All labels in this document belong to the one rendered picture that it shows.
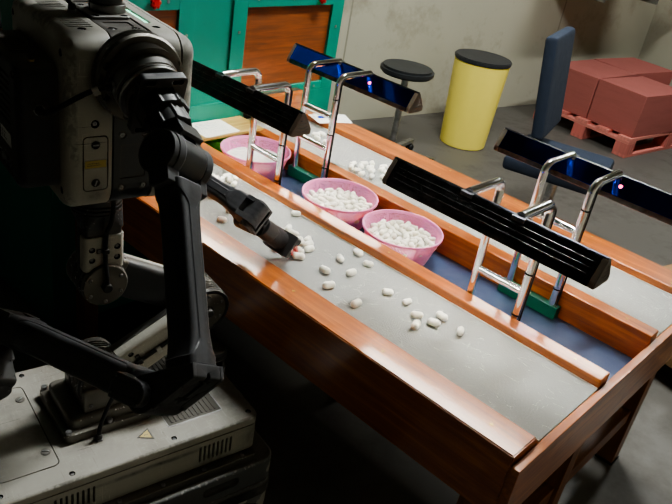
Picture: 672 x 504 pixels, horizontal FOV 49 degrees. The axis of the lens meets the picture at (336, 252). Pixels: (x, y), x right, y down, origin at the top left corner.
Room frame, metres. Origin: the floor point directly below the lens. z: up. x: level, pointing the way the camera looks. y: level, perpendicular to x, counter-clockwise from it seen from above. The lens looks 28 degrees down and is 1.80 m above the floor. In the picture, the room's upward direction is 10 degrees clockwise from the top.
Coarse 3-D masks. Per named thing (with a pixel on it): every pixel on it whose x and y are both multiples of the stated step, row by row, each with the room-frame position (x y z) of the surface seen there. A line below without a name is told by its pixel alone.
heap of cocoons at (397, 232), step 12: (372, 228) 2.15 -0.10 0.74; (384, 228) 2.16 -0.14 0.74; (396, 228) 2.19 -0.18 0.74; (408, 228) 2.20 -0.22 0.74; (420, 228) 2.21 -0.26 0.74; (384, 240) 2.08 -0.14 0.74; (396, 240) 2.10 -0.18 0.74; (408, 240) 2.11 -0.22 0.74; (420, 240) 2.12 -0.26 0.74; (432, 240) 2.15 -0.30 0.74
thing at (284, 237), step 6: (282, 228) 1.85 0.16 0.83; (282, 234) 1.80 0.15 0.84; (288, 234) 1.83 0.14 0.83; (276, 240) 1.78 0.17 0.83; (282, 240) 1.80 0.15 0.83; (288, 240) 1.82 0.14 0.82; (294, 240) 1.81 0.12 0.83; (270, 246) 1.82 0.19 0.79; (276, 246) 1.79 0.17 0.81; (282, 246) 1.80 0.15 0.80; (288, 246) 1.80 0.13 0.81; (282, 252) 1.80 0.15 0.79; (288, 252) 1.79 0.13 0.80
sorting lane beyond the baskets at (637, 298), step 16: (272, 128) 2.91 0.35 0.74; (320, 128) 3.02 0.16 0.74; (304, 144) 2.79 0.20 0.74; (336, 144) 2.86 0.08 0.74; (352, 144) 2.90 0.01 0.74; (336, 160) 2.69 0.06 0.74; (352, 160) 2.72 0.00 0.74; (368, 160) 2.75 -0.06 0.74; (384, 160) 2.78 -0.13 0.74; (624, 272) 2.16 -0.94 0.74; (608, 288) 2.03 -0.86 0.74; (624, 288) 2.05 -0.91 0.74; (640, 288) 2.07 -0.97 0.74; (656, 288) 2.09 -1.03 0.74; (608, 304) 1.93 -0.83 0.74; (624, 304) 1.95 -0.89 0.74; (640, 304) 1.97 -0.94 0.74; (656, 304) 1.99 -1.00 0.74; (640, 320) 1.87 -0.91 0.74; (656, 320) 1.89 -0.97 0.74; (656, 336) 1.80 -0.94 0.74
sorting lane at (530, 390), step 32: (256, 192) 2.26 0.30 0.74; (224, 224) 1.99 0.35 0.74; (320, 256) 1.90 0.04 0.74; (352, 256) 1.94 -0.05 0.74; (320, 288) 1.72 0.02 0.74; (352, 288) 1.75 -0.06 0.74; (416, 288) 1.82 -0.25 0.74; (384, 320) 1.62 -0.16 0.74; (448, 320) 1.68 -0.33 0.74; (480, 320) 1.71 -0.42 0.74; (416, 352) 1.51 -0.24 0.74; (448, 352) 1.53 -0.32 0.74; (480, 352) 1.56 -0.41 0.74; (512, 352) 1.58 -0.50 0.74; (480, 384) 1.42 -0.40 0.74; (512, 384) 1.45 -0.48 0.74; (544, 384) 1.47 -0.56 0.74; (576, 384) 1.49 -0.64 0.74; (512, 416) 1.33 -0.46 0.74; (544, 416) 1.35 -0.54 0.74
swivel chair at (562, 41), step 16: (560, 32) 3.95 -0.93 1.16; (544, 48) 3.81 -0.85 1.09; (560, 48) 3.86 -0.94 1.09; (544, 64) 3.79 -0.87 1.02; (560, 64) 3.92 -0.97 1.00; (544, 80) 3.78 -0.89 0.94; (560, 80) 3.98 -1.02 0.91; (544, 96) 3.77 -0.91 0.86; (560, 96) 4.05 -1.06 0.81; (544, 112) 3.76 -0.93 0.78; (560, 112) 4.12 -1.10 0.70; (544, 128) 3.77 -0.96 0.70; (560, 144) 3.99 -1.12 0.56; (512, 160) 3.62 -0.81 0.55; (592, 160) 3.81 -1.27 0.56; (608, 160) 3.86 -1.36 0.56
